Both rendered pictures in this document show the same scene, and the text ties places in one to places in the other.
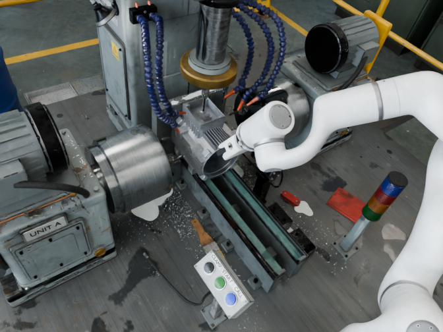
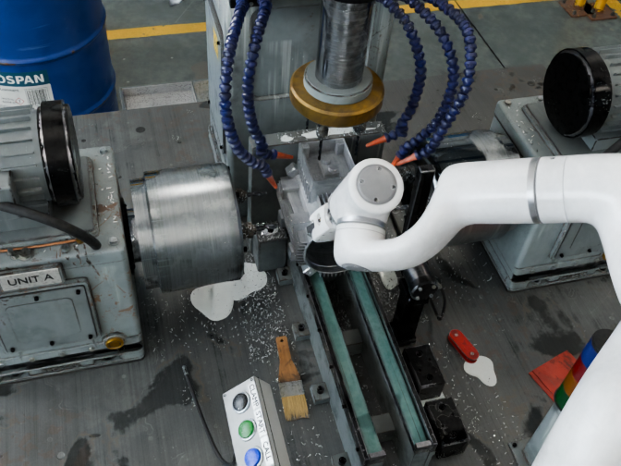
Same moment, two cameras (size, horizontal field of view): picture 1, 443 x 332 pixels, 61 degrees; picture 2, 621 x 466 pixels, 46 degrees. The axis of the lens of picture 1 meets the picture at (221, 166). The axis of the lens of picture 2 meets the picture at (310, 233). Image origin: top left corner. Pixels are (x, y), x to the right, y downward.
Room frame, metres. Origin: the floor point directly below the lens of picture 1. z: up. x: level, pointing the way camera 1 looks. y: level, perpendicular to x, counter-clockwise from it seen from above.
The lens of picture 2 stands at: (-0.06, -0.34, 2.16)
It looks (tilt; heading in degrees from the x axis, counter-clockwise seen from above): 48 degrees down; 24
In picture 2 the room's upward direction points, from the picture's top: 6 degrees clockwise
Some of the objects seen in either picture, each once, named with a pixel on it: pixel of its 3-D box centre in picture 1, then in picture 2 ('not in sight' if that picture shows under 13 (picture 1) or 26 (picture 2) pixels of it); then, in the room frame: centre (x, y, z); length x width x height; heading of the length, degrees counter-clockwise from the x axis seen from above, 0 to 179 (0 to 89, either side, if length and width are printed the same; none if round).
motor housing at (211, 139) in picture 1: (206, 143); (328, 214); (0.96, 0.07, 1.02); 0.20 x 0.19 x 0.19; 42
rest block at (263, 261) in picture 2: (169, 168); (270, 245); (0.93, 0.20, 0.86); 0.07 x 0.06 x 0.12; 133
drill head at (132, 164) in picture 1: (115, 174); (164, 230); (0.72, 0.33, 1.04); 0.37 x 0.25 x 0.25; 133
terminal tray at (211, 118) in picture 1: (202, 117); (327, 171); (0.99, 0.10, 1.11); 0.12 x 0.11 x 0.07; 42
